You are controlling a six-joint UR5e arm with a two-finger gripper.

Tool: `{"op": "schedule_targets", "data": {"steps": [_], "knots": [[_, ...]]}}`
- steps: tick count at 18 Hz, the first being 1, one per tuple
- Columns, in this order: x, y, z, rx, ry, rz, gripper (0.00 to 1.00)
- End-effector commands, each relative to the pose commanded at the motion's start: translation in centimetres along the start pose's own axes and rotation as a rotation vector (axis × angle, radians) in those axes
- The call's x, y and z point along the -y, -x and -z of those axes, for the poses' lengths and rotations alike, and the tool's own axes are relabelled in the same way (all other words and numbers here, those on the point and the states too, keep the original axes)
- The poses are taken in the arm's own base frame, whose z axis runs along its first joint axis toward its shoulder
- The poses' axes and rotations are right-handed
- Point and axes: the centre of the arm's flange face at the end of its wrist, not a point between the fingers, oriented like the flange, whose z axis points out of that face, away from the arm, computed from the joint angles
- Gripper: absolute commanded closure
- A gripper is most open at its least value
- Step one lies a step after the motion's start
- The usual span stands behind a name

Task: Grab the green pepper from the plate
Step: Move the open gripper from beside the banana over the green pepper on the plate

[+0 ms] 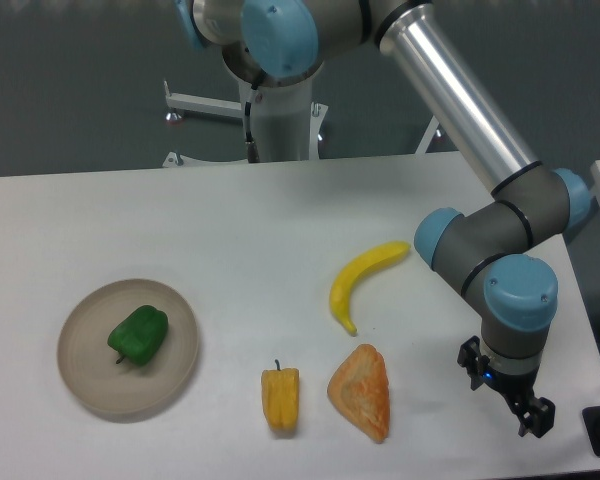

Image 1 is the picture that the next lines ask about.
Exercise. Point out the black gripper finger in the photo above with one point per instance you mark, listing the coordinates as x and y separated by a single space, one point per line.
536 416
469 358

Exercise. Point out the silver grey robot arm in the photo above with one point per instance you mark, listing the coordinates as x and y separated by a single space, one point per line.
272 47

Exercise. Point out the yellow bell pepper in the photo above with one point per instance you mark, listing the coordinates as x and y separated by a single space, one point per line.
280 394

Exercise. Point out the green bell pepper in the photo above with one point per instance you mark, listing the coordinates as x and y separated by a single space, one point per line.
140 335

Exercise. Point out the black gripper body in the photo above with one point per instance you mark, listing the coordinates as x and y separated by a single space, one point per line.
512 378

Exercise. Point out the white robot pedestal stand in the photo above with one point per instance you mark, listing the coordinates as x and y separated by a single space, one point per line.
353 106

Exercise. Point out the beige round plate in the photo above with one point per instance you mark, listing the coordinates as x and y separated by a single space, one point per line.
125 392

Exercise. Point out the orange triangular bread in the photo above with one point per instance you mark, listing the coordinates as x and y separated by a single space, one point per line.
359 391

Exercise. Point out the yellow banana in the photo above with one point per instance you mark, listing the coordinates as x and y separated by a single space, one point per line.
378 258

